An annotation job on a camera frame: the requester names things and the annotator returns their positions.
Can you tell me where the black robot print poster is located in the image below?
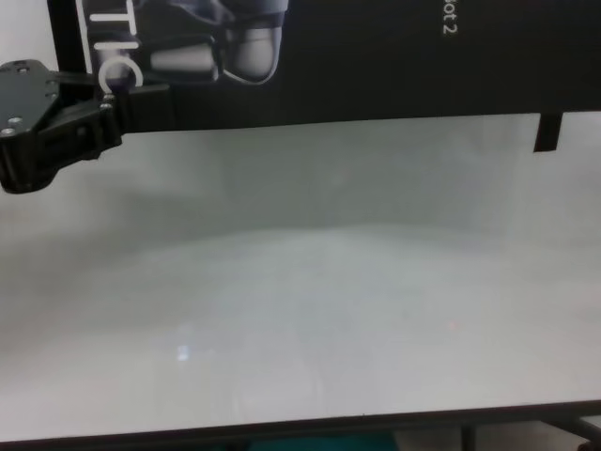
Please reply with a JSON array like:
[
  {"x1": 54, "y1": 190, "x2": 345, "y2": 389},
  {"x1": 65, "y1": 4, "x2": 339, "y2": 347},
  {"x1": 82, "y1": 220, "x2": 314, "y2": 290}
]
[{"x1": 46, "y1": 0, "x2": 601, "y2": 135}]

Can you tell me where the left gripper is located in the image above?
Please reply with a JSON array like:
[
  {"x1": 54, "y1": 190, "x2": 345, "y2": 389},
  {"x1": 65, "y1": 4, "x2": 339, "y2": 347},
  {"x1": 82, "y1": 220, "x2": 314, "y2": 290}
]
[{"x1": 0, "y1": 57, "x2": 178, "y2": 194}]

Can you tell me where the short black tape strip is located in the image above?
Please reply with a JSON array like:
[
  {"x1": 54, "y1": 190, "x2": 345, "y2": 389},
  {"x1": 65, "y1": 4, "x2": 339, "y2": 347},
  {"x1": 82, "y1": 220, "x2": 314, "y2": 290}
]
[{"x1": 533, "y1": 111, "x2": 563, "y2": 154}]

